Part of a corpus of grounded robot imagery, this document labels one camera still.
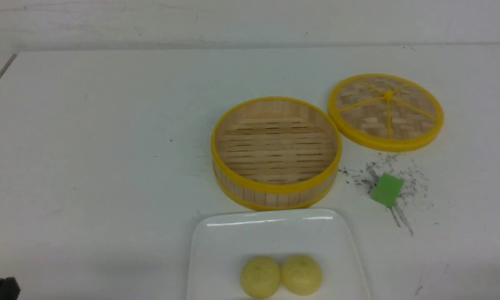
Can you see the green cube block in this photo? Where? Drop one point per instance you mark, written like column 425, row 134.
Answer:
column 387, row 190

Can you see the yellow steamed bun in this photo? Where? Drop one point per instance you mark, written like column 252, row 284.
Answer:
column 301, row 275

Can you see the yellowish steamed bun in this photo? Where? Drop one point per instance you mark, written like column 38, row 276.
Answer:
column 260, row 277

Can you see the bamboo steamer basket yellow rim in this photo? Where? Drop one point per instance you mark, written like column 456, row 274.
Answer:
column 275, row 153

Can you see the white square plate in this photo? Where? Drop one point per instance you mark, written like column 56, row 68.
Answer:
column 222, row 244

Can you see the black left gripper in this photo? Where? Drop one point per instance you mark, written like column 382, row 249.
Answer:
column 9, row 288

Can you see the bamboo steamer lid yellow rim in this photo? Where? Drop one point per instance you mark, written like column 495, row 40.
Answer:
column 385, row 112

